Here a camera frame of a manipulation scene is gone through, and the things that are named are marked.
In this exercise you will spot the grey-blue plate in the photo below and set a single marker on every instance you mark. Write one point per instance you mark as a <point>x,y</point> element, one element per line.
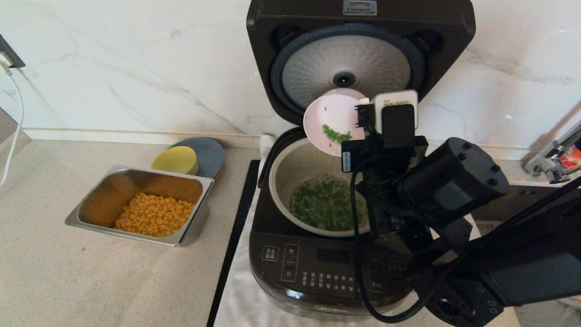
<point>211,156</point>

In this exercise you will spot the yellow corn kernels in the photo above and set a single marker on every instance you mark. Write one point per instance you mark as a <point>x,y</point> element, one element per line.
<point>154,215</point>

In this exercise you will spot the white towel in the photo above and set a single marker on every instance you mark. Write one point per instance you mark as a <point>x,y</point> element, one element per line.
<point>240,299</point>

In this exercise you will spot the yellow bowl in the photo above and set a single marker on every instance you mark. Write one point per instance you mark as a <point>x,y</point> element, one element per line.
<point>174,160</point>

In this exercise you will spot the black rice cooker lid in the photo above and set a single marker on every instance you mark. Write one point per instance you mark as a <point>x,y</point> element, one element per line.
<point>272,18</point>

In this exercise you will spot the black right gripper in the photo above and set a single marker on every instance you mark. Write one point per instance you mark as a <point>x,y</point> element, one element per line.
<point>390,154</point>

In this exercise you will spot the black rice cooker body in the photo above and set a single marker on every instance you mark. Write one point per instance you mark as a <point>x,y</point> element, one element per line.
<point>317,268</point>

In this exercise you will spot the white round bowl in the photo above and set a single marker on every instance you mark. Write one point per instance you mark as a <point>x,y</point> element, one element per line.
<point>331,113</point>

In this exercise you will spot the chrome faucet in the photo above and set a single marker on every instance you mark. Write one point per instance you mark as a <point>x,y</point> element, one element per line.
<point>551,170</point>

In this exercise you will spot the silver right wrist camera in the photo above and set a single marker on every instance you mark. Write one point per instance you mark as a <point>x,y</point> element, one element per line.
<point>395,97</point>

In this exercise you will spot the grey inner pot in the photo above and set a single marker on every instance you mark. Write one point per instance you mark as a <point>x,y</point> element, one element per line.
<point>295,172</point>

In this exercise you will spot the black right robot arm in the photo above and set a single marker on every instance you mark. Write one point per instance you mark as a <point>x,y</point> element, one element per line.
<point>454,181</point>

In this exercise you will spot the long black strip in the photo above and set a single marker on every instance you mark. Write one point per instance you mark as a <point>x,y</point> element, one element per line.
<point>231,245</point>

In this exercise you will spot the chopped green onions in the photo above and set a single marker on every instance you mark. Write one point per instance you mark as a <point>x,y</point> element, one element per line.
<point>322,204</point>

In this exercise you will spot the stainless steel sink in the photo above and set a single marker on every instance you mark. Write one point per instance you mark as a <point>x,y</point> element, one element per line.
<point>517,206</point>

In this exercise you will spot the stainless steel tray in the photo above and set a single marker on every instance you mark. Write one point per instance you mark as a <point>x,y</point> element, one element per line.
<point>104,200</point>

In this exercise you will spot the orange dish soap bottle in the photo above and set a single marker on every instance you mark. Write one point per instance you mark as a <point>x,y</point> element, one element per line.
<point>571,160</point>

